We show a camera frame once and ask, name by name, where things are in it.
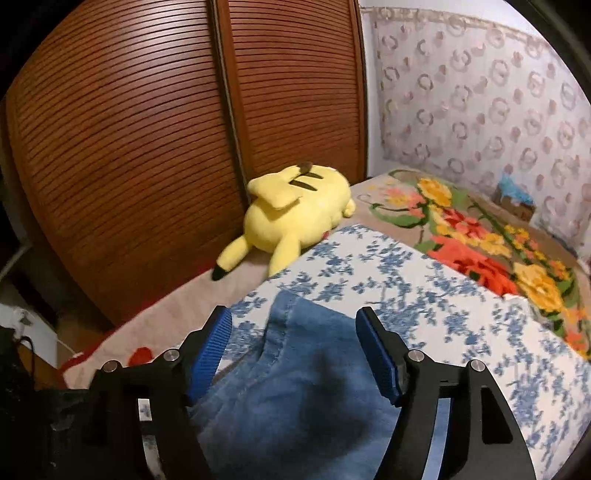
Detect colourful flower blanket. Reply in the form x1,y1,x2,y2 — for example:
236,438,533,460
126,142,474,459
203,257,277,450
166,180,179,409
60,168,591,388

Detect dark object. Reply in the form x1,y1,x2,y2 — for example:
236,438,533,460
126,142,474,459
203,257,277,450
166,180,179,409
0,323,95,480

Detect brown cardboard box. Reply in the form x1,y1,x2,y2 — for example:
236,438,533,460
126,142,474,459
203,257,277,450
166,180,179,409
492,191,537,223

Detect blue denim pants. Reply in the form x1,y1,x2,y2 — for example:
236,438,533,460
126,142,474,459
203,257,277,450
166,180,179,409
189,291,451,480

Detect yellow plush toy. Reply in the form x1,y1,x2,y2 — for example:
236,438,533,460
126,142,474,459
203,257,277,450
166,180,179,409
211,162,356,281

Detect ring patterned curtain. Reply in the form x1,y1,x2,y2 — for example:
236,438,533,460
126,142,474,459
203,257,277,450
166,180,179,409
365,7,591,250

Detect brown slatted wooden wardrobe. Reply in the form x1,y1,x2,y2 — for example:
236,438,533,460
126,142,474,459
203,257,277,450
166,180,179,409
0,0,370,329

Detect white blue floral quilt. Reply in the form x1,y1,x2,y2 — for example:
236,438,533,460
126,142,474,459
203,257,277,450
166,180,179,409
139,224,591,480

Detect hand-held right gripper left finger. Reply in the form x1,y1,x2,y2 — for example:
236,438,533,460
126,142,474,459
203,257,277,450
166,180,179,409
85,306,233,480

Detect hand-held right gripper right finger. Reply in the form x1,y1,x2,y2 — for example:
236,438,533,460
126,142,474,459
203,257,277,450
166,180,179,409
355,306,537,480

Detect white cable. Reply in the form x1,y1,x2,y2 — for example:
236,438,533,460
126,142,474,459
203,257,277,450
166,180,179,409
0,247,81,363

